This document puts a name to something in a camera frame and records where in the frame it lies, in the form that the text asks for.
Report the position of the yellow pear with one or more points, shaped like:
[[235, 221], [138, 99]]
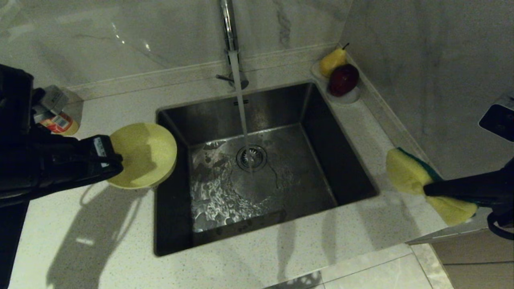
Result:
[[331, 64]]

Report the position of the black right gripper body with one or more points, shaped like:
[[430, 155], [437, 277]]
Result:
[[509, 188]]

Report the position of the clear running water stream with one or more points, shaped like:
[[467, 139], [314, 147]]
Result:
[[242, 112]]

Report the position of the stainless steel sink basin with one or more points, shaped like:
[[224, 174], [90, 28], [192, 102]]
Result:
[[301, 180]]

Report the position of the orange label dish soap bottle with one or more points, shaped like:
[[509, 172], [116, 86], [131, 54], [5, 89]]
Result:
[[60, 122]]

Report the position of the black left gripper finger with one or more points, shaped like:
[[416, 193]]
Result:
[[114, 156]]

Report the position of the round metal drain strainer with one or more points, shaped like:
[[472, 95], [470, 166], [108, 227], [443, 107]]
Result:
[[259, 154]]

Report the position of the dark red apple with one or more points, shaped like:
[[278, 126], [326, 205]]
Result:
[[344, 80]]

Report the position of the black induction cooktop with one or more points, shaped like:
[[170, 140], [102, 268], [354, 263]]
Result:
[[12, 241]]

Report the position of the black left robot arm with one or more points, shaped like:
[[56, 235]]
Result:
[[16, 120]]

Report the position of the green and yellow sponge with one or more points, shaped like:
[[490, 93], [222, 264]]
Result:
[[405, 172]]

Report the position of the chrome faucet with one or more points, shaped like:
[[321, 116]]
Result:
[[229, 24]]

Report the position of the yellow plastic bowl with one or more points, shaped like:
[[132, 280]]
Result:
[[148, 154]]

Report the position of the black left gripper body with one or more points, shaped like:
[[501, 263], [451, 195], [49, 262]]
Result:
[[68, 160]]

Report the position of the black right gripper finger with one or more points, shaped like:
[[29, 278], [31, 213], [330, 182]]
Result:
[[466, 188]]

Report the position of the small white dish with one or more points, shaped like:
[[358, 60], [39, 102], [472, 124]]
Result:
[[347, 99]]

